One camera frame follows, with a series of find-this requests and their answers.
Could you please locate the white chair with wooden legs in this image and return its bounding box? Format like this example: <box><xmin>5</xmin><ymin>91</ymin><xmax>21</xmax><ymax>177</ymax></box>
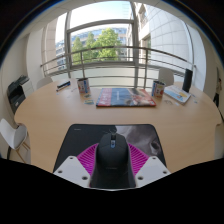
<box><xmin>0</xmin><ymin>118</ymin><xmax>31</xmax><ymax>164</ymax></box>

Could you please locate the black and white printer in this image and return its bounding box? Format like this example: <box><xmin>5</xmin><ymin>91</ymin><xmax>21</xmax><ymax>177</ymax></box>
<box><xmin>7</xmin><ymin>75</ymin><xmax>34</xmax><ymax>114</ymax></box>

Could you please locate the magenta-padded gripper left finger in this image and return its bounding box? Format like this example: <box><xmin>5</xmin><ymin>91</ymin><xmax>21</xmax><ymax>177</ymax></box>
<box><xmin>53</xmin><ymin>143</ymin><xmax>100</xmax><ymax>189</ymax></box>

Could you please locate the metal balcony railing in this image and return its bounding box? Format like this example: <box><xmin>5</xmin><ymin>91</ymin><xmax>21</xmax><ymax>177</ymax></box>
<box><xmin>40</xmin><ymin>45</ymin><xmax>196</xmax><ymax>88</ymax></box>

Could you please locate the black printed mouse pad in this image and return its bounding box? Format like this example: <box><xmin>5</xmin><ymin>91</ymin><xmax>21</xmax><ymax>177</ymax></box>
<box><xmin>53</xmin><ymin>123</ymin><xmax>167</xmax><ymax>174</ymax></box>

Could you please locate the dark blue stapler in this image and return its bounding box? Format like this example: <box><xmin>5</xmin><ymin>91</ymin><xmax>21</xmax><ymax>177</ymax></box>
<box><xmin>55</xmin><ymin>80</ymin><xmax>72</xmax><ymax>92</ymax></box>

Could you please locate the printed mug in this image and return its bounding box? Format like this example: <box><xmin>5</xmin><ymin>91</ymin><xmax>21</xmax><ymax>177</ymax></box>
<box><xmin>76</xmin><ymin>77</ymin><xmax>91</xmax><ymax>94</ymax></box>
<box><xmin>151</xmin><ymin>80</ymin><xmax>166</xmax><ymax>98</ymax></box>

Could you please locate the black computer mouse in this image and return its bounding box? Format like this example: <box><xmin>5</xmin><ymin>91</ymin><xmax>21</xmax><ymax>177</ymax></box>
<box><xmin>89</xmin><ymin>132</ymin><xmax>137</xmax><ymax>190</ymax></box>

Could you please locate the black cylindrical speaker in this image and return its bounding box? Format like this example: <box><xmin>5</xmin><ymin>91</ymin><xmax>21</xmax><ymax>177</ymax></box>
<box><xmin>181</xmin><ymin>68</ymin><xmax>194</xmax><ymax>93</ymax></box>

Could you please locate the red and blue magazine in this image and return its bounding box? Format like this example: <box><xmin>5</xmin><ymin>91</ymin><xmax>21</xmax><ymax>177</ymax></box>
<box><xmin>95</xmin><ymin>87</ymin><xmax>157</xmax><ymax>108</ymax></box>

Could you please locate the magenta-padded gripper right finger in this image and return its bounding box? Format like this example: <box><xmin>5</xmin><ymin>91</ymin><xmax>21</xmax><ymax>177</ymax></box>
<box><xmin>127</xmin><ymin>143</ymin><xmax>172</xmax><ymax>188</ymax></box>

